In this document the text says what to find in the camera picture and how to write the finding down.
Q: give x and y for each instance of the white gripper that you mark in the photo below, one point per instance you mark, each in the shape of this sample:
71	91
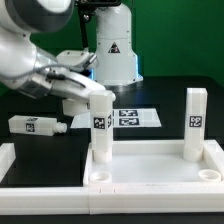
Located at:
75	85

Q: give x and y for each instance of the white desk top tray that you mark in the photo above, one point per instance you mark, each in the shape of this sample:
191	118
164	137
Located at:
144	162

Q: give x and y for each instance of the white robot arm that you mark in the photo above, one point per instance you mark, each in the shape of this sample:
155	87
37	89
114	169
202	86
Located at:
67	48

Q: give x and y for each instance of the white marker sheet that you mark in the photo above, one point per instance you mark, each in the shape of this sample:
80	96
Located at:
123	118

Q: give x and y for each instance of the black camera pole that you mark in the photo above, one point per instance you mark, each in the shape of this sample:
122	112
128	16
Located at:
86	10

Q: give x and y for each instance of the white left wall block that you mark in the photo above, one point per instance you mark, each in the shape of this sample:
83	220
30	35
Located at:
7	157

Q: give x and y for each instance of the white wall block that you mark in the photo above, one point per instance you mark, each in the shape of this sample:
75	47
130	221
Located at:
213	155
7	157

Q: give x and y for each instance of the white obstacle wall bar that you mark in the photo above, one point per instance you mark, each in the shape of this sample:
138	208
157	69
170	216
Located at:
102	200

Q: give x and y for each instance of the white right wall block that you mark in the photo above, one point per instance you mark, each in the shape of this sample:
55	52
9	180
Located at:
213	155

